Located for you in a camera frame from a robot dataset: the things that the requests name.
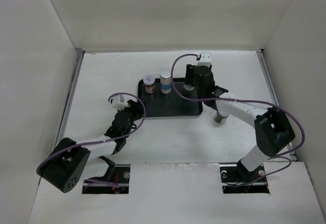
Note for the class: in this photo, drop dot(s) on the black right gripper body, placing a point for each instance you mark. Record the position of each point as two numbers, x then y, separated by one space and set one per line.
200 91

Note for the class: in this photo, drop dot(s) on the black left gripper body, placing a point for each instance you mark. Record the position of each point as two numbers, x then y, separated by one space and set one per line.
134 113

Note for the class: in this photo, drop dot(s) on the silver-lid blue-label grain bottle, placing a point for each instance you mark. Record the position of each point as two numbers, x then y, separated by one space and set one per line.
165 81

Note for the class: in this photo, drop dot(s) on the white-lid orange-label sauce jar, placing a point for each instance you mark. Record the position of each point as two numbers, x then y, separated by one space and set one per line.
149 84

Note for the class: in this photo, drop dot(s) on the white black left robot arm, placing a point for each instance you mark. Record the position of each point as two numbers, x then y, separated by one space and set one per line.
65 166

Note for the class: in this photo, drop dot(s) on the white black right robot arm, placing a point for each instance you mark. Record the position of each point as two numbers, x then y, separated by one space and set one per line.
273 131

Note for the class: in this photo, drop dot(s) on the dark green plastic tray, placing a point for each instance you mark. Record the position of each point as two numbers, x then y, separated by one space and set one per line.
167 105

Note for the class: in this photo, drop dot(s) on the white-lid dark spice jar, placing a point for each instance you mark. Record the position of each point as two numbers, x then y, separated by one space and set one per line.
221 117

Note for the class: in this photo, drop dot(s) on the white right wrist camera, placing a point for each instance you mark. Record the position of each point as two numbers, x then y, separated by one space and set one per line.
204 59

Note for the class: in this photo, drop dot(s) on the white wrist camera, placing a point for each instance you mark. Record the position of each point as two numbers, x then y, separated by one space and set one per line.
204 59
117 102

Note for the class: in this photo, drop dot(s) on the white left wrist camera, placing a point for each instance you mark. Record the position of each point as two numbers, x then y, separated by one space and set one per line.
117 102

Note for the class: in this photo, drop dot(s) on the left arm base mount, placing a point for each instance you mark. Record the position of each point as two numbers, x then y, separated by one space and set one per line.
115 179

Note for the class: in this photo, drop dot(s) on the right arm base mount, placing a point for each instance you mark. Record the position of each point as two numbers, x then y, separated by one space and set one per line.
237 180

